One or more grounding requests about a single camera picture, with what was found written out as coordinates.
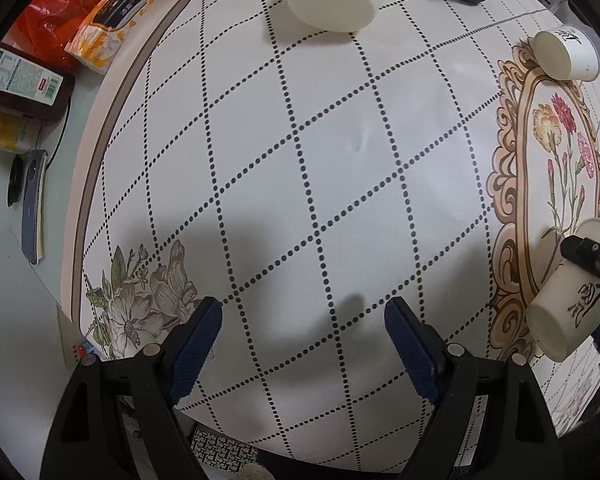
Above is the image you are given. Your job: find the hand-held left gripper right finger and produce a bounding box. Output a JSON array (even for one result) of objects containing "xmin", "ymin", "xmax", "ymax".
[{"xmin": 384, "ymin": 296, "xmax": 567, "ymax": 480}]

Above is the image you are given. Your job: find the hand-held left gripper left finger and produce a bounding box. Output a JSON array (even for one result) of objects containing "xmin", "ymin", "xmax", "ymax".
[{"xmin": 40, "ymin": 296, "xmax": 224, "ymax": 480}]

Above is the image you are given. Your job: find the paper cup with dark print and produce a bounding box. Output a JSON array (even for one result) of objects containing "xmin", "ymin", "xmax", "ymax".
[
  {"xmin": 532, "ymin": 25, "xmax": 600, "ymax": 82},
  {"xmin": 526, "ymin": 217, "xmax": 600, "ymax": 362}
]

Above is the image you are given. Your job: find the black white patterned fabric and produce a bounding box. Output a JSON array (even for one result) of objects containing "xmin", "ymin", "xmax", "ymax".
[{"xmin": 190, "ymin": 429, "xmax": 259, "ymax": 473}]

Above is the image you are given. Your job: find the floral dotted tablecloth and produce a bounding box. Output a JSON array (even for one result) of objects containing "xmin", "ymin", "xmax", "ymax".
[{"xmin": 60, "ymin": 0, "xmax": 600, "ymax": 476}]

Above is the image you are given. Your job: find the yellow packet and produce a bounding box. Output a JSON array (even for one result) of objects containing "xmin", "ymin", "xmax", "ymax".
[{"xmin": 0, "ymin": 109, "xmax": 42, "ymax": 153}]

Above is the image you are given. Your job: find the brown bottle with white label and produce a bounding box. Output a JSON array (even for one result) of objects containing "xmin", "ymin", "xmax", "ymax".
[{"xmin": 0, "ymin": 46, "xmax": 76, "ymax": 123}]

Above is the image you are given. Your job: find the orange white tissue pack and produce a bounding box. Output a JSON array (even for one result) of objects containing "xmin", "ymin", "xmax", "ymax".
[{"xmin": 64, "ymin": 0, "xmax": 177, "ymax": 75}]

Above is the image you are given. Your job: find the red plastic bag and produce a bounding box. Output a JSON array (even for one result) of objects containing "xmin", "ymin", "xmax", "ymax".
[{"xmin": 2, "ymin": 0, "xmax": 173, "ymax": 72}]

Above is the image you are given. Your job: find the blue phone with black ring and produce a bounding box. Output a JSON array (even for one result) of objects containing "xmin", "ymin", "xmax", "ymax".
[{"xmin": 7, "ymin": 149, "xmax": 49, "ymax": 265}]

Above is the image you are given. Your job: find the black cable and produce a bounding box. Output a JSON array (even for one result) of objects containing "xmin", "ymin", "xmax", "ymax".
[{"xmin": 36, "ymin": 101, "xmax": 72, "ymax": 168}]

